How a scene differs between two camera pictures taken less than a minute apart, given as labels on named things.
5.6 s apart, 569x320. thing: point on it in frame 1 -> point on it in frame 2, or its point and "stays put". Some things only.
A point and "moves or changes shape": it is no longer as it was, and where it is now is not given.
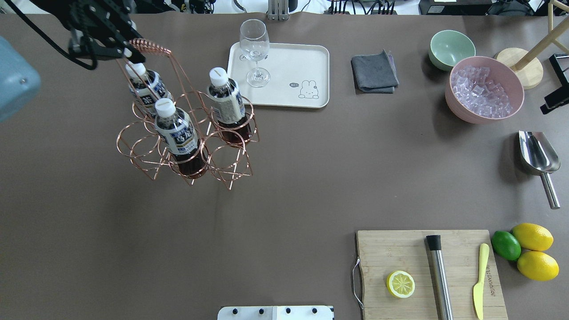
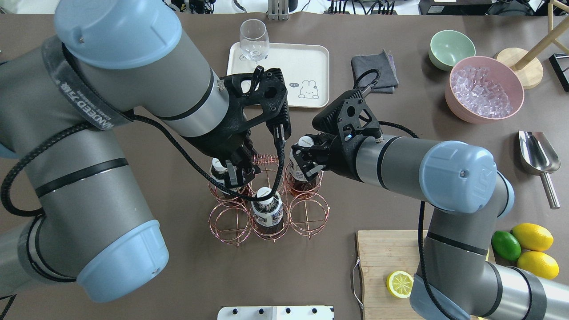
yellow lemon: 538,266 stays put
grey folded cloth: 375,73 stays put
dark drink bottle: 228,107 moves or changes shape
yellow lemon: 533,237 stays put
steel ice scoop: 539,158 stays put
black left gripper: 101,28 -> 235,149
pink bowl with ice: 480,90 stays put
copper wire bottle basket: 174,128 moves or changes shape
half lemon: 400,284 stays put
